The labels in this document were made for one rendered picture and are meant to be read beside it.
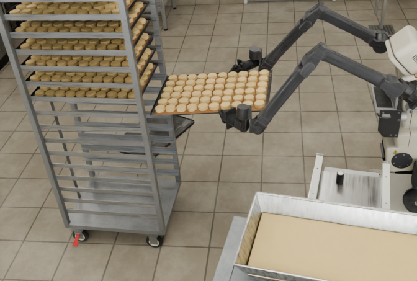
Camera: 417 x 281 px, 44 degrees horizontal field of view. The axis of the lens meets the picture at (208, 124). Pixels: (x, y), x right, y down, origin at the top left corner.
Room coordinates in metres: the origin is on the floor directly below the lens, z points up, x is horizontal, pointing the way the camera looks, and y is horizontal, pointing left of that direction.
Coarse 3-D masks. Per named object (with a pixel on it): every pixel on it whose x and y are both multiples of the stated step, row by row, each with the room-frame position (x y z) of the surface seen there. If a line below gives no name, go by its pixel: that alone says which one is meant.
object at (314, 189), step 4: (316, 156) 1.81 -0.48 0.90; (320, 156) 1.81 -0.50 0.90; (316, 160) 1.78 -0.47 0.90; (320, 160) 1.78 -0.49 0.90; (316, 164) 1.75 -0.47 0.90; (320, 164) 1.75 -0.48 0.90; (316, 168) 1.73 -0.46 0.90; (320, 168) 1.72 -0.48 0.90; (316, 172) 1.70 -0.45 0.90; (320, 172) 1.71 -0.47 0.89; (316, 176) 1.67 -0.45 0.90; (320, 176) 1.74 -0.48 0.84; (312, 180) 1.65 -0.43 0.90; (316, 180) 1.65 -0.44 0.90; (312, 184) 1.62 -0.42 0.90; (316, 184) 1.62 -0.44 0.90; (312, 188) 1.60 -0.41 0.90; (316, 188) 1.60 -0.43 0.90; (312, 192) 1.58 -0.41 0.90; (316, 192) 1.57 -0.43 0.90; (312, 196) 1.55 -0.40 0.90; (316, 196) 1.59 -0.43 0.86
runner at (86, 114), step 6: (36, 114) 2.31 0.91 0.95; (42, 114) 2.30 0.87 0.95; (48, 114) 2.29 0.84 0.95; (54, 114) 2.29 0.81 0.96; (60, 114) 2.28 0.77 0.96; (66, 114) 2.27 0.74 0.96; (72, 114) 2.26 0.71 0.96; (78, 114) 2.26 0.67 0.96; (84, 114) 2.25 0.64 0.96; (90, 114) 2.24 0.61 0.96; (96, 114) 2.24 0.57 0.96; (102, 114) 2.23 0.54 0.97; (108, 114) 2.22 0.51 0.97; (114, 114) 2.21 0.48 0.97; (120, 114) 2.21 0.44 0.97; (126, 114) 2.20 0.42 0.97; (132, 114) 2.19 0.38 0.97
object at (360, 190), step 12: (324, 180) 1.71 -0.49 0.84; (336, 180) 1.68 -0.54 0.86; (348, 180) 1.70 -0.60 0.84; (360, 180) 1.69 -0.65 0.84; (372, 180) 1.68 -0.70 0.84; (324, 192) 1.63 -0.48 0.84; (336, 192) 1.63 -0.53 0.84; (348, 192) 1.62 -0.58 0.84; (360, 192) 1.61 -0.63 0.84; (372, 192) 1.60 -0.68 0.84; (360, 204) 1.54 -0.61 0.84; (372, 204) 1.53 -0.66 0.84
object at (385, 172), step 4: (384, 164) 1.71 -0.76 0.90; (388, 164) 1.71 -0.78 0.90; (384, 168) 1.69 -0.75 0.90; (388, 168) 1.68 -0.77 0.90; (384, 172) 1.66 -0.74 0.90; (388, 172) 1.66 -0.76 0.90; (384, 176) 1.63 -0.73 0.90; (388, 176) 1.63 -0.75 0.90; (384, 180) 1.61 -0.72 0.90; (388, 180) 1.61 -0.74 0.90; (384, 184) 1.58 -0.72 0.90; (388, 184) 1.58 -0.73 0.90; (384, 188) 1.56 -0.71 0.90; (388, 188) 1.56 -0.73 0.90; (384, 192) 1.54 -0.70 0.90; (388, 192) 1.53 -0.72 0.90; (384, 196) 1.51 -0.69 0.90; (388, 196) 1.51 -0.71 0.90; (384, 200) 1.49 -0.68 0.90; (388, 200) 1.49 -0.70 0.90; (384, 204) 1.47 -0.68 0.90; (388, 204) 1.47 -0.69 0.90; (388, 208) 1.44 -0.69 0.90
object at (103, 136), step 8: (80, 136) 2.72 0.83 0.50; (88, 136) 2.71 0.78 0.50; (96, 136) 2.70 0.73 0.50; (104, 136) 2.69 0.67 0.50; (112, 136) 2.67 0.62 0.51; (120, 136) 2.66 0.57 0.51; (128, 136) 2.65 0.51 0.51; (136, 136) 2.64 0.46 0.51; (152, 136) 2.62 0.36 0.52; (160, 136) 2.60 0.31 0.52; (168, 136) 2.59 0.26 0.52
